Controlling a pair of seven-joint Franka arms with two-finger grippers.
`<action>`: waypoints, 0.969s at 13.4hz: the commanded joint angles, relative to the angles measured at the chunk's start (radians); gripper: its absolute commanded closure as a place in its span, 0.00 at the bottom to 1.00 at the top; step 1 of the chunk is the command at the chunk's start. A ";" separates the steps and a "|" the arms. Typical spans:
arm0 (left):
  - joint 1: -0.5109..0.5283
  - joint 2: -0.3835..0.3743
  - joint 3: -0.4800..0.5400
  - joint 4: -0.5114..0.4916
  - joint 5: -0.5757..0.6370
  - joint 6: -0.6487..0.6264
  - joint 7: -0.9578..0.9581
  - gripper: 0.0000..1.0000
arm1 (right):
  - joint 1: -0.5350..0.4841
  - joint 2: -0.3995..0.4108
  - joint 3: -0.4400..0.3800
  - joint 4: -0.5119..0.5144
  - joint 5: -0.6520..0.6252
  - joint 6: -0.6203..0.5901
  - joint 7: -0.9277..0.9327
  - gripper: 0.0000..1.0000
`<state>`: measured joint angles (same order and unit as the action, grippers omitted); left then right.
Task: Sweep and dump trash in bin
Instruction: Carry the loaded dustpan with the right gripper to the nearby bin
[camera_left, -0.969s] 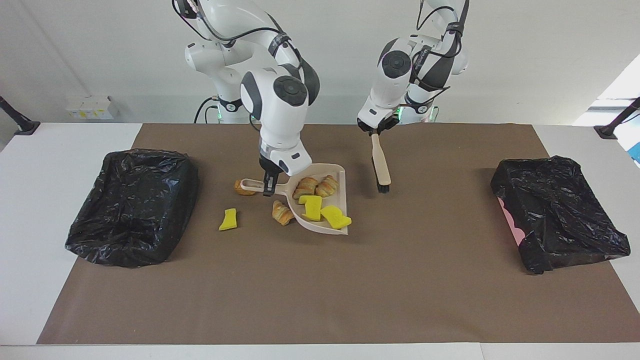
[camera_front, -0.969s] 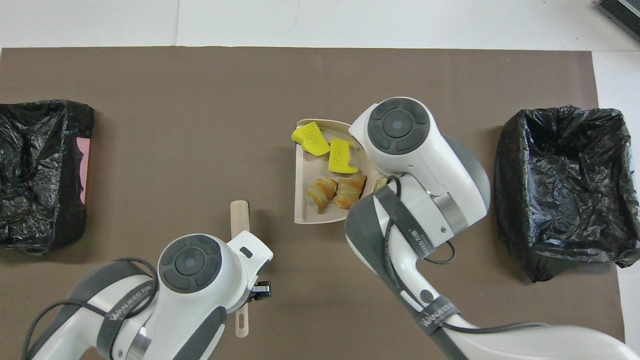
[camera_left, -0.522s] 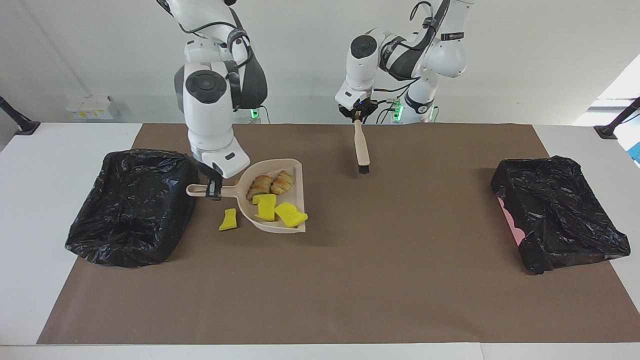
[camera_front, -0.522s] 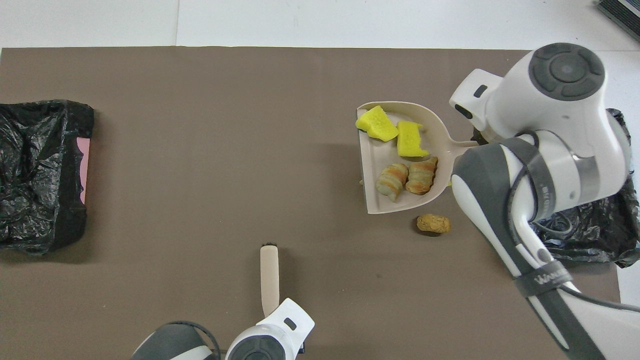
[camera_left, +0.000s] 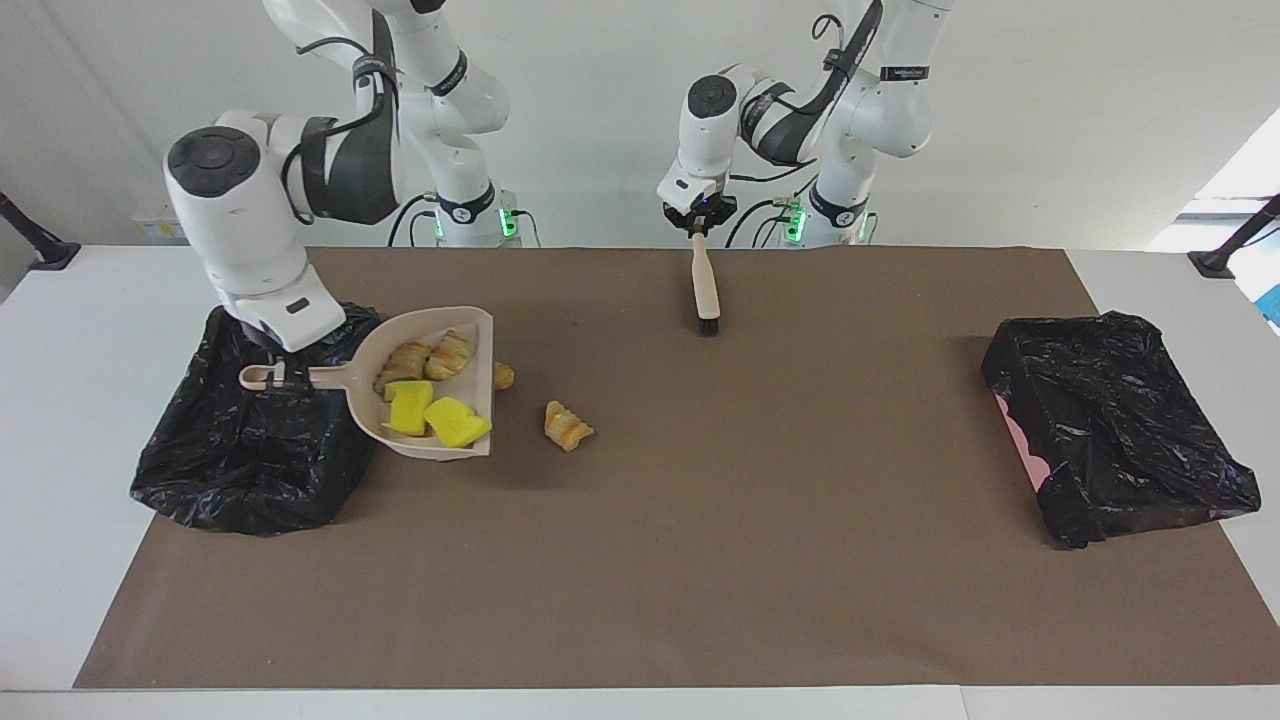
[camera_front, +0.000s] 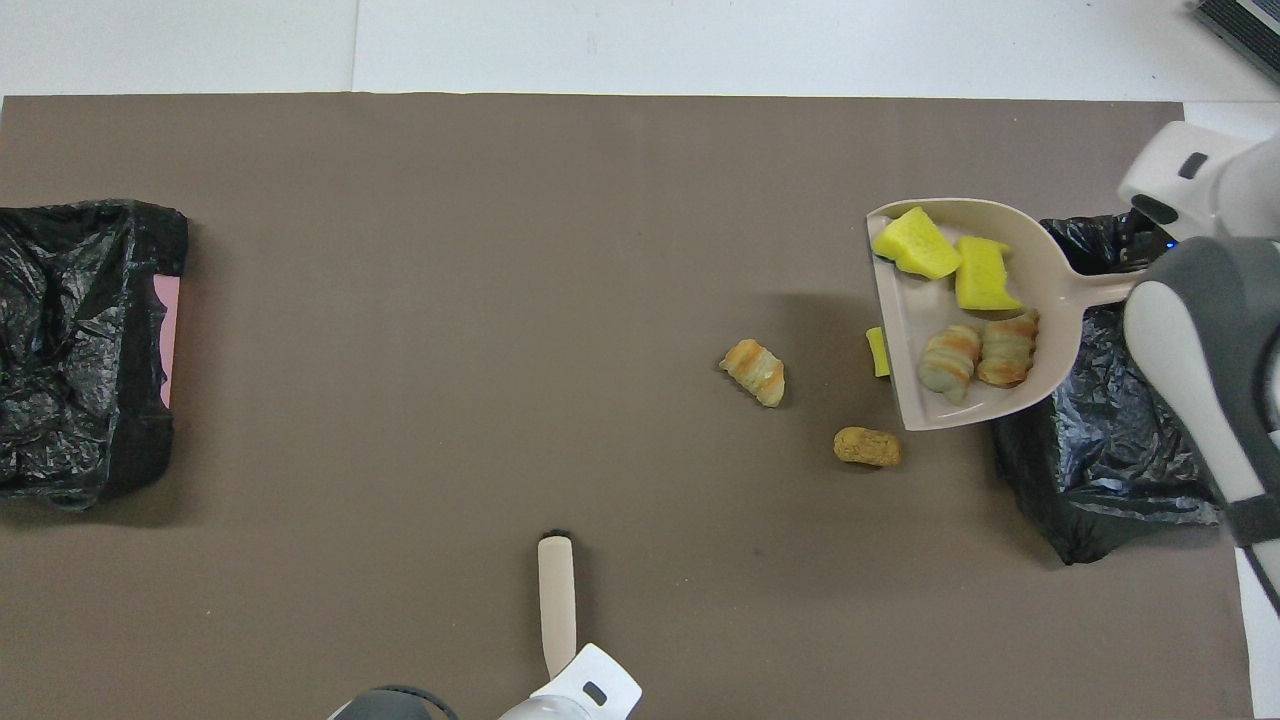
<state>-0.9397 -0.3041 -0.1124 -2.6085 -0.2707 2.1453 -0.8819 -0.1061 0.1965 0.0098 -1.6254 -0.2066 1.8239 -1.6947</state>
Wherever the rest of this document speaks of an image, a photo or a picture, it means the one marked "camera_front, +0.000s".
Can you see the yellow notched sponge piece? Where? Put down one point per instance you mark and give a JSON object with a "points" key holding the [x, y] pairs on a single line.
{"points": [[985, 275]]}

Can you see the pink plastic bin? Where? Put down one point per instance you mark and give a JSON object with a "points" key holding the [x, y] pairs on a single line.
{"points": [[170, 340]]}

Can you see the yellow wedge sponge piece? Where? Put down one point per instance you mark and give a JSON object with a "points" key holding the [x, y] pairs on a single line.
{"points": [[915, 245]]}

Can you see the orange striped foam roll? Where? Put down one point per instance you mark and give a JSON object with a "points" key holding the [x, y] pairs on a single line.
{"points": [[1007, 348], [755, 370]]}

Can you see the pale striped foam roll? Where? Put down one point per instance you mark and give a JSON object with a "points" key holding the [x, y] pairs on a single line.
{"points": [[950, 360]]}

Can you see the brown paper table mat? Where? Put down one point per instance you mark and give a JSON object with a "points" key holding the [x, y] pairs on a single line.
{"points": [[500, 300]]}

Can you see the dark ribbed device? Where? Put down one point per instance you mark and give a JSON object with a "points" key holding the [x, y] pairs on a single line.
{"points": [[1245, 25]]}

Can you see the black garbage bag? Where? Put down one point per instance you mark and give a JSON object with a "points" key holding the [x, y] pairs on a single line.
{"points": [[100, 280], [1100, 480]]}

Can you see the brown foam nugget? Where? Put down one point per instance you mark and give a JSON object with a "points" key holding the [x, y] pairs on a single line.
{"points": [[866, 446]]}

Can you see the beige plastic dustpan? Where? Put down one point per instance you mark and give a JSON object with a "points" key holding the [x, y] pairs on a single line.
{"points": [[1050, 330]]}

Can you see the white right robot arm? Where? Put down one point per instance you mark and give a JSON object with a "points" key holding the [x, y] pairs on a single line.
{"points": [[1230, 350]]}

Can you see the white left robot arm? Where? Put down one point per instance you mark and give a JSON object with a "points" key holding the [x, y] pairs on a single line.
{"points": [[560, 705]]}

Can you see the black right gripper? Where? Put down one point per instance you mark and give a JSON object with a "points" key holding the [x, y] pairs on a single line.
{"points": [[1160, 243]]}

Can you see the small yellow sponge piece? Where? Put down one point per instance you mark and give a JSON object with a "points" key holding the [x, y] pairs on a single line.
{"points": [[878, 352]]}

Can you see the beige hand brush black bristles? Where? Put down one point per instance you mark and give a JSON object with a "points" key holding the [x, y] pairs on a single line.
{"points": [[557, 600]]}

